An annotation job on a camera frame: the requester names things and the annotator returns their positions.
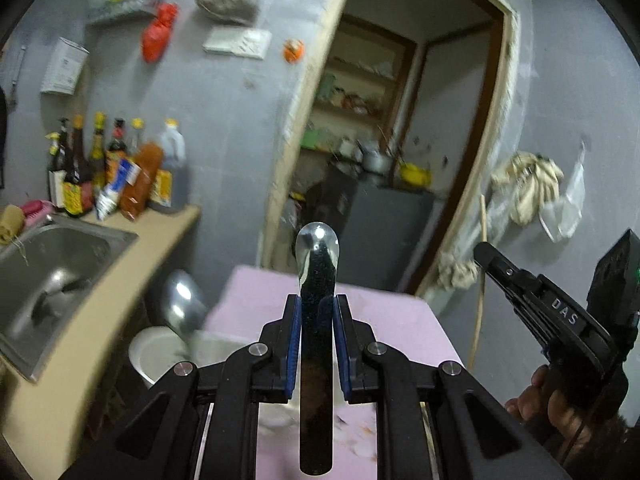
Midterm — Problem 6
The grey metal pot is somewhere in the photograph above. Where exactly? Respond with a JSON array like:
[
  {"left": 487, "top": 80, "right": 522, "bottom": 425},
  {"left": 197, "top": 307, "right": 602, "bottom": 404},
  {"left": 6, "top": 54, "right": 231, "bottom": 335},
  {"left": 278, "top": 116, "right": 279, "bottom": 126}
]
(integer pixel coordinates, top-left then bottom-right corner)
[{"left": 360, "top": 146, "right": 394, "bottom": 174}]

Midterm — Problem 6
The yellow pot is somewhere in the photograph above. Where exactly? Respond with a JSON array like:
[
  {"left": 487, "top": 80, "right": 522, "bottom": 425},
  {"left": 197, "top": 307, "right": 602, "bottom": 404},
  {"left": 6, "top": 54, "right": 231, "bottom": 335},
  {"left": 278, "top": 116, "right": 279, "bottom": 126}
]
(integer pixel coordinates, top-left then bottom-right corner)
[{"left": 399, "top": 161, "right": 433, "bottom": 187}]

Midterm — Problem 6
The stainless steel sink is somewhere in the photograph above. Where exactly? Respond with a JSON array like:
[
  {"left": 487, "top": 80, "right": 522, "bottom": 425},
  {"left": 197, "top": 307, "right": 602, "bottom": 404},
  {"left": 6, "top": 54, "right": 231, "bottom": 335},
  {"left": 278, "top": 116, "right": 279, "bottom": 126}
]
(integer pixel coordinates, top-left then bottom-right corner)
[{"left": 0, "top": 212, "right": 140, "bottom": 383}]

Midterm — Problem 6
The person's right forearm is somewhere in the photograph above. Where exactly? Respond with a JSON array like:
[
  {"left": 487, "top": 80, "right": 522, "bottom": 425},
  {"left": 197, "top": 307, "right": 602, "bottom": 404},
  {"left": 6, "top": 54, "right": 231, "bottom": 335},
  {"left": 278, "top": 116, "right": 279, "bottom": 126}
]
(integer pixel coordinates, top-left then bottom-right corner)
[{"left": 530, "top": 400, "right": 640, "bottom": 480}]

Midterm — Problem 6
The person's right hand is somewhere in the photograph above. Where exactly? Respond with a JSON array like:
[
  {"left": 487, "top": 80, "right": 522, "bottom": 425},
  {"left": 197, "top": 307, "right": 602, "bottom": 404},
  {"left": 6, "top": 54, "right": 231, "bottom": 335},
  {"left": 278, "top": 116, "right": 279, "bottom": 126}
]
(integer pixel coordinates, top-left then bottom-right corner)
[{"left": 505, "top": 364, "right": 567, "bottom": 444}]

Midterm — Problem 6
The grey cabinet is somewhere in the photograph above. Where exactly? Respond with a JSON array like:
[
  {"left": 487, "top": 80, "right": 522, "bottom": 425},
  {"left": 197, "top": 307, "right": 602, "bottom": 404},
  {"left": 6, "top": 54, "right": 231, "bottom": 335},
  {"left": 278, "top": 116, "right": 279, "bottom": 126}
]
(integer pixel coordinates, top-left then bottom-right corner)
[{"left": 320, "top": 164, "right": 447, "bottom": 292}]

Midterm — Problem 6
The pink tablecloth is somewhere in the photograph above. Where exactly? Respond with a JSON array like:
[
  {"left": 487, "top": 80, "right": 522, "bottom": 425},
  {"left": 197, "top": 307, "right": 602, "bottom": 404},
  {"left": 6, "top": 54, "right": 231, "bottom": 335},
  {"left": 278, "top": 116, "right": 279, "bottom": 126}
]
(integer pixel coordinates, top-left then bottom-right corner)
[{"left": 205, "top": 265, "right": 481, "bottom": 480}]

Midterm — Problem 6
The white utensil container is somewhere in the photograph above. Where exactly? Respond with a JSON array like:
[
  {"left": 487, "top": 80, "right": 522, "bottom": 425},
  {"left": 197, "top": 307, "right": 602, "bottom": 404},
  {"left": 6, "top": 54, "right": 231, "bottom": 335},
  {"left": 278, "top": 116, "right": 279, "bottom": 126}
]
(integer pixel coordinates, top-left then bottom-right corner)
[{"left": 128, "top": 326, "right": 301, "bottom": 428}]

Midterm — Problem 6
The wooden pantry shelf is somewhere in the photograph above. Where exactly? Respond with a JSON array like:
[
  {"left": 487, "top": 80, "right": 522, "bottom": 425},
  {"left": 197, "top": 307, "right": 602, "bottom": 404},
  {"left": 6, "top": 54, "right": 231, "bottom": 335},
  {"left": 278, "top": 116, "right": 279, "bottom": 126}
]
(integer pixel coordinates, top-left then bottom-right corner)
[{"left": 299, "top": 14, "right": 419, "bottom": 162}]

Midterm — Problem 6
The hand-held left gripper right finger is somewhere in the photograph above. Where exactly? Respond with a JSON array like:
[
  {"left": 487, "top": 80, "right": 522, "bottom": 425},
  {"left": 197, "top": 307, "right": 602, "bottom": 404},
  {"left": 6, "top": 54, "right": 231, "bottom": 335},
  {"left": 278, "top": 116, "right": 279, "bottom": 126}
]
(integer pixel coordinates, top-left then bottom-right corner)
[{"left": 332, "top": 294, "right": 573, "bottom": 480}]

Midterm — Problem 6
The orange sauce pouch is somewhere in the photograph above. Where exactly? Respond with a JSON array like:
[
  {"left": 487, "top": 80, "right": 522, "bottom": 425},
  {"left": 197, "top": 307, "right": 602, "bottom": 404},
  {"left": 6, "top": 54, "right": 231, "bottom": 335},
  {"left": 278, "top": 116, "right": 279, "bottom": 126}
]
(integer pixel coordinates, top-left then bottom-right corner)
[{"left": 120, "top": 142, "right": 165, "bottom": 222}]

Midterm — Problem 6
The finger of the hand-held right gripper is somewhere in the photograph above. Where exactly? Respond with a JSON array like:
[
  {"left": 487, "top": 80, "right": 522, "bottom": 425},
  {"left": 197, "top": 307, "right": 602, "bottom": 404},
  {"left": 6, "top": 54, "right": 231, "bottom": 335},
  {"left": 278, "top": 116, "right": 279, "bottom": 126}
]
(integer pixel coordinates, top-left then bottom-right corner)
[{"left": 473, "top": 241, "right": 621, "bottom": 386}]

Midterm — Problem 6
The metal ladle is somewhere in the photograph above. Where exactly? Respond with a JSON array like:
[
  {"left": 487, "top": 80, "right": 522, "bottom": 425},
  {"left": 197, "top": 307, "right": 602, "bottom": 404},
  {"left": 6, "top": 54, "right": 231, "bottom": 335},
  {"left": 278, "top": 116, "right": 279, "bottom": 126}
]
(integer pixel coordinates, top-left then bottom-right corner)
[{"left": 161, "top": 269, "right": 208, "bottom": 346}]

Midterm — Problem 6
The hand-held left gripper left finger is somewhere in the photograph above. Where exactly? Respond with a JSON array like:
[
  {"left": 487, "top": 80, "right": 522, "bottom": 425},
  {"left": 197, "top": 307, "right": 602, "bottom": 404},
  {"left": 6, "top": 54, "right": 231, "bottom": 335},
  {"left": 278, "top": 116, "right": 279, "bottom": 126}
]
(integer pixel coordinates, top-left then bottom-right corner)
[{"left": 60, "top": 294, "right": 301, "bottom": 480}]

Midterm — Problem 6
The red plastic bag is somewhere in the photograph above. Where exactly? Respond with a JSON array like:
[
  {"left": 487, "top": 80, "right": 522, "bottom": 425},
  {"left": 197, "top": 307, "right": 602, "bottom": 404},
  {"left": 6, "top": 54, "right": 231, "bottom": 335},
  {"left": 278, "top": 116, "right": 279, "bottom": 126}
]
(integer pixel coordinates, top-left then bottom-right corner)
[{"left": 141, "top": 2, "right": 180, "bottom": 64}]

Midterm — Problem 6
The metal spoon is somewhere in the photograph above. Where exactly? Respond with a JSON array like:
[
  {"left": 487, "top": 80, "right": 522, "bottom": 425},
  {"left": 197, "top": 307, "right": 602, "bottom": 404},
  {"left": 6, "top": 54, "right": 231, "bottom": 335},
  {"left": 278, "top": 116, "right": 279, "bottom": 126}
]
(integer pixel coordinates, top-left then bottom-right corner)
[{"left": 295, "top": 221, "right": 341, "bottom": 476}]

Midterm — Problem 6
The wooden door frame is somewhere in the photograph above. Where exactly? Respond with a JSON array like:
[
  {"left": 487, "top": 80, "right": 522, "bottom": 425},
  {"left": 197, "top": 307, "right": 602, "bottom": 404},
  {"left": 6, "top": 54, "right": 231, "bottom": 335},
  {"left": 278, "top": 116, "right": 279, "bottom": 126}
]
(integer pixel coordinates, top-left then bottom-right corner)
[{"left": 256, "top": 0, "right": 519, "bottom": 297}]

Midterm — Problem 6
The yellow dish cloth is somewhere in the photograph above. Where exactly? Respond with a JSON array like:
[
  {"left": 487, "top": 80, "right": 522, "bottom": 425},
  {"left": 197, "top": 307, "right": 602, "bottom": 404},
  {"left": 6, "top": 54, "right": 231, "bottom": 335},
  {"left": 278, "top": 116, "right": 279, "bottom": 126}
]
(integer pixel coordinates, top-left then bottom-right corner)
[{"left": 0, "top": 204, "right": 26, "bottom": 247}]

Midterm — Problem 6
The large dark vinegar jug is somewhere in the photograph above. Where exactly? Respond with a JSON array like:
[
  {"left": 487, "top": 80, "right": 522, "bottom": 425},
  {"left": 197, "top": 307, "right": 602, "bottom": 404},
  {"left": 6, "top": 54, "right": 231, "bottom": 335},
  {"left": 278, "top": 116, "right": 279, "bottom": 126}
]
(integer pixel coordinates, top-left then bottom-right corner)
[{"left": 149, "top": 118, "right": 189, "bottom": 214}]

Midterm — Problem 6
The white wall box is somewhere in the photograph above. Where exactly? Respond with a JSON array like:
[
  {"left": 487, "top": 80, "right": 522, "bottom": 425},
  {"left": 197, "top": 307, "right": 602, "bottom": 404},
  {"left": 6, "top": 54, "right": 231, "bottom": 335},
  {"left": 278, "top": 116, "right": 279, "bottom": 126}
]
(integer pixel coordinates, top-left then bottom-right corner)
[{"left": 40, "top": 36, "right": 90, "bottom": 96}]

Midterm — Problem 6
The beige rag mop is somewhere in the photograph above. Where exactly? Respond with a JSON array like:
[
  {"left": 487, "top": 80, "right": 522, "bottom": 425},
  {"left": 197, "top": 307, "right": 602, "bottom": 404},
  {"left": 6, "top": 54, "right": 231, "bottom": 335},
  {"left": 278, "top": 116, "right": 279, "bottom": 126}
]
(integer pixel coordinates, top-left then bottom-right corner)
[{"left": 436, "top": 150, "right": 566, "bottom": 292}]

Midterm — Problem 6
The white and blue packet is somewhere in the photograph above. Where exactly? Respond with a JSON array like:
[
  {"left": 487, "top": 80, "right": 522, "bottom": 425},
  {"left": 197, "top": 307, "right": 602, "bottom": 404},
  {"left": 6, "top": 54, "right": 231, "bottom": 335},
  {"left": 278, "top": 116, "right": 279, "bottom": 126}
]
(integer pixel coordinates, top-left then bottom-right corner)
[{"left": 95, "top": 156, "right": 139, "bottom": 221}]

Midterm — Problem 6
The row of sauce bottles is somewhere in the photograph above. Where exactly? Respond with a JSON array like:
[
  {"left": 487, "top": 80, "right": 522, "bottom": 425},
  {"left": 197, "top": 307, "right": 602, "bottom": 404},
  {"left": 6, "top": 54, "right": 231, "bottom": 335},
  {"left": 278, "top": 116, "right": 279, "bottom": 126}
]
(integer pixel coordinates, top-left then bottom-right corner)
[{"left": 47, "top": 111, "right": 147, "bottom": 219}]

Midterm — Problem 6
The clear plastic bag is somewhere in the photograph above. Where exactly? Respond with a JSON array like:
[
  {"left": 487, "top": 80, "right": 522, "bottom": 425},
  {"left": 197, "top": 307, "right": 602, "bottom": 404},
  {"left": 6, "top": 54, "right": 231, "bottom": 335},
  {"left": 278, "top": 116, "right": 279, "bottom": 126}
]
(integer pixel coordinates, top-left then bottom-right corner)
[{"left": 538, "top": 140, "right": 587, "bottom": 244}]

